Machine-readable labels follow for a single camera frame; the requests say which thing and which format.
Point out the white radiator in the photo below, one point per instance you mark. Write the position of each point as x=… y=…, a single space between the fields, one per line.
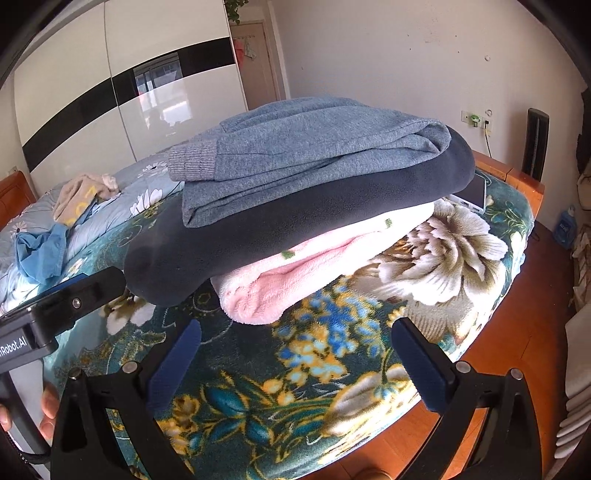
x=577 y=392

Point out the blue detergent bottle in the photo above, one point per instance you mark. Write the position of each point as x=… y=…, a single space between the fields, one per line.
x=566 y=228

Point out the brown wooden door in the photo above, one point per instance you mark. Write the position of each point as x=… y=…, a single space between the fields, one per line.
x=265 y=69

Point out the green hanging cloth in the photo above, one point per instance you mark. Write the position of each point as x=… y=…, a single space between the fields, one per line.
x=250 y=50

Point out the beige garment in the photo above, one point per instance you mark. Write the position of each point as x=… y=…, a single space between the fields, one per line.
x=78 y=198

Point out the white wall socket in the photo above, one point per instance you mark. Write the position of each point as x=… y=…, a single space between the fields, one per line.
x=485 y=119

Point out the green plug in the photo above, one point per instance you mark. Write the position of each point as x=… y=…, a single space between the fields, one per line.
x=474 y=119

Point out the blue daisy print quilt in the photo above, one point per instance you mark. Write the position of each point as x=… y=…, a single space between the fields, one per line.
x=115 y=217

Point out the white phone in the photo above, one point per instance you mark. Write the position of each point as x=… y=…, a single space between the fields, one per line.
x=473 y=191

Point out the person's left hand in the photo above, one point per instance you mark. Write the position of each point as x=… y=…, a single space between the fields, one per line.
x=48 y=410

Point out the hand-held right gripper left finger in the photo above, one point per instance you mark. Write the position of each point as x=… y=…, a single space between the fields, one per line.
x=178 y=360

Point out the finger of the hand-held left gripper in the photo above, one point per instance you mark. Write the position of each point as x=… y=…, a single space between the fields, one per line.
x=87 y=295

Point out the pink hanging cloth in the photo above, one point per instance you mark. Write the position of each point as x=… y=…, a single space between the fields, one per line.
x=239 y=53

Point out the blue garment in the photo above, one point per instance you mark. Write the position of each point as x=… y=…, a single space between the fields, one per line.
x=39 y=254

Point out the teal floral blanket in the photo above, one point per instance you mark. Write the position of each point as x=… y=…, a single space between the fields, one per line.
x=277 y=392

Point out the green hanging plant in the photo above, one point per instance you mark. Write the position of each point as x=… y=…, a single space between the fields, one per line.
x=236 y=9

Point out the white wardrobe with black stripe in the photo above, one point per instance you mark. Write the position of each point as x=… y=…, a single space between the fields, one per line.
x=92 y=60

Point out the grey knit sweater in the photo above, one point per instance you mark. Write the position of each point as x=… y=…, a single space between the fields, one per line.
x=300 y=152

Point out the dark grey fleece garment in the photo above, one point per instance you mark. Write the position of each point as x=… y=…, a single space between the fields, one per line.
x=277 y=235

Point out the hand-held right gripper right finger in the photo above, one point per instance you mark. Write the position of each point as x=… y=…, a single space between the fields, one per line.
x=420 y=364

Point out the black upright appliance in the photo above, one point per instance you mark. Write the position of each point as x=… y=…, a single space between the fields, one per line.
x=536 y=143

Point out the pink fleece garment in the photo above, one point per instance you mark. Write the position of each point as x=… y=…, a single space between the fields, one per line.
x=286 y=286

